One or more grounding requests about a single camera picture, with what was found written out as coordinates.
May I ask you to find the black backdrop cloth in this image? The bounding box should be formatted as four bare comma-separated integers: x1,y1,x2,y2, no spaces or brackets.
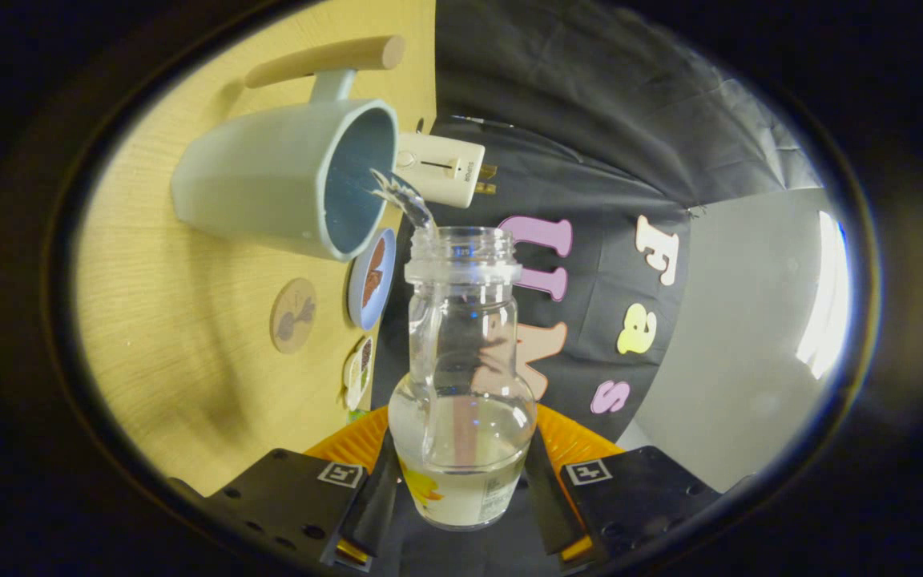
369,0,825,450

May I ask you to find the white power adapter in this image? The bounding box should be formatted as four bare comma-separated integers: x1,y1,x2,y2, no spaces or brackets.
395,131,501,210

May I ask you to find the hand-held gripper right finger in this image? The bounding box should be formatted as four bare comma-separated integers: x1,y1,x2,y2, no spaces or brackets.
521,405,759,571

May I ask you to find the clear glass juice bottle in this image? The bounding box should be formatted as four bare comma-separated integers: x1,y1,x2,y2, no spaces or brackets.
388,226,538,531

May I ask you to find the round blue coaster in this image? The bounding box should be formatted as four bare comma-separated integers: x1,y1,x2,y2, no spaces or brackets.
347,228,397,332

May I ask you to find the round cork coaster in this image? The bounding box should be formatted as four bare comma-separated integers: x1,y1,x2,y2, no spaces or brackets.
270,277,318,355

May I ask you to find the grey cup with wooden handle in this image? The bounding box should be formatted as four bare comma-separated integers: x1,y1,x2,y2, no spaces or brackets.
171,35,406,263

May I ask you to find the round white coaster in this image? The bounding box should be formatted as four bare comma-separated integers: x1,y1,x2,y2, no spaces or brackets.
343,335,375,413

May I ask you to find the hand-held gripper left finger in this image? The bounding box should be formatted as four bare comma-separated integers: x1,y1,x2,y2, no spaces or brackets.
167,405,403,574

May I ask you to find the wooden table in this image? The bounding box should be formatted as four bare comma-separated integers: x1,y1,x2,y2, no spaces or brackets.
75,0,437,498

